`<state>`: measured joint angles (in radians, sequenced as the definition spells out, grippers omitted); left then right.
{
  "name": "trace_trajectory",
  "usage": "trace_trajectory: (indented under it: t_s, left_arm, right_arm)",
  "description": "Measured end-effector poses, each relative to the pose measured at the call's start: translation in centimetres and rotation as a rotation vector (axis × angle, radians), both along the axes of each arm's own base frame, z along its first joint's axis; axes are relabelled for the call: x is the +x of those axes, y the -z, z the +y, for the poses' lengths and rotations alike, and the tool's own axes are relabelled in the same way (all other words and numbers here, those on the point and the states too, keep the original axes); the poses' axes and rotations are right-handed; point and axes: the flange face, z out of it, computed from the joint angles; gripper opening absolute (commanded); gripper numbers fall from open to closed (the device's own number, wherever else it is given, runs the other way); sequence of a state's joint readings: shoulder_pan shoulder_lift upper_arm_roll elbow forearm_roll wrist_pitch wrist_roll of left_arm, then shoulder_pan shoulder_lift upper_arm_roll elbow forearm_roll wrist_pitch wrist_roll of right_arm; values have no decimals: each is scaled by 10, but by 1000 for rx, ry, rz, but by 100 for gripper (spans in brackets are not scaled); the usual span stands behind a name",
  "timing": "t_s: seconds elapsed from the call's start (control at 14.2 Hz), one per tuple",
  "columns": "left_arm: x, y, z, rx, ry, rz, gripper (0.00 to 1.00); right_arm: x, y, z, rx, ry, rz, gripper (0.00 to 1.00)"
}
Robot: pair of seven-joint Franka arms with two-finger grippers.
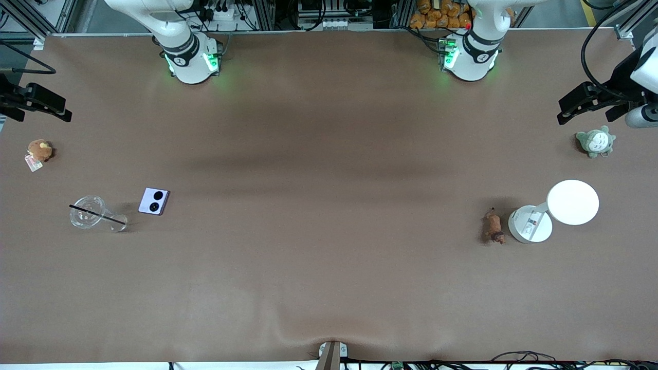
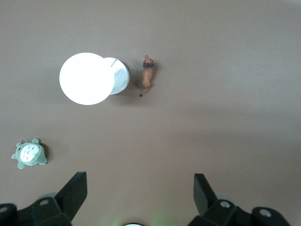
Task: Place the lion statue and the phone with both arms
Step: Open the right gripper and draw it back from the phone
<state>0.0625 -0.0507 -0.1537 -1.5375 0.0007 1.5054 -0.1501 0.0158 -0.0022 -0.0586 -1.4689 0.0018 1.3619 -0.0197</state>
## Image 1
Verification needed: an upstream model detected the white power strip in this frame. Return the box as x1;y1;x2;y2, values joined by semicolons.
203;5;237;21

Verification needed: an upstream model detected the black straw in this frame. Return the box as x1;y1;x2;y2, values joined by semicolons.
69;205;127;225

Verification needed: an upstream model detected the lilac flip phone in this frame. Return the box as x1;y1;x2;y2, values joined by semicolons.
138;188;170;216

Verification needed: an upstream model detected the grey Totoro plush toy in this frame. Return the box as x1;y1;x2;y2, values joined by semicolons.
575;125;616;159

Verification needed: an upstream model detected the orange plush toy pile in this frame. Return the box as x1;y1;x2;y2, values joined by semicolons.
410;0;515;30

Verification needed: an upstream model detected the black cable bundle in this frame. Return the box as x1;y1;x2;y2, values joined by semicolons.
488;351;658;370

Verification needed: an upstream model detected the white round desk lamp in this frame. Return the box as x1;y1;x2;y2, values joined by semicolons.
508;179;600;244

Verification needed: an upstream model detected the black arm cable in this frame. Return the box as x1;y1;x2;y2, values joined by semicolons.
0;40;56;74
581;0;638;99

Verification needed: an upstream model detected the brown plush toy with tag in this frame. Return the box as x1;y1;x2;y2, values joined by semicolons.
25;139;53;172

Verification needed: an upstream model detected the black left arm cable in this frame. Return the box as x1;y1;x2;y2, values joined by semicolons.
581;0;638;99

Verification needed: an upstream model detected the brown lion statue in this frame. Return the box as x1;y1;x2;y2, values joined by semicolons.
484;207;507;245

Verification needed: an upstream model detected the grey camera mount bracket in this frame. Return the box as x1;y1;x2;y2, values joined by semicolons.
318;341;349;370

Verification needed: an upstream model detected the clear plastic cup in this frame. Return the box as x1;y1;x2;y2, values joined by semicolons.
69;195;128;233

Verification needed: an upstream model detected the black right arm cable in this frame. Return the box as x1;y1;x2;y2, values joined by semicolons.
0;40;56;74

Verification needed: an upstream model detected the aluminium frame profile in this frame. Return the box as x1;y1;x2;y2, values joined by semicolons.
614;0;658;39
10;0;67;39

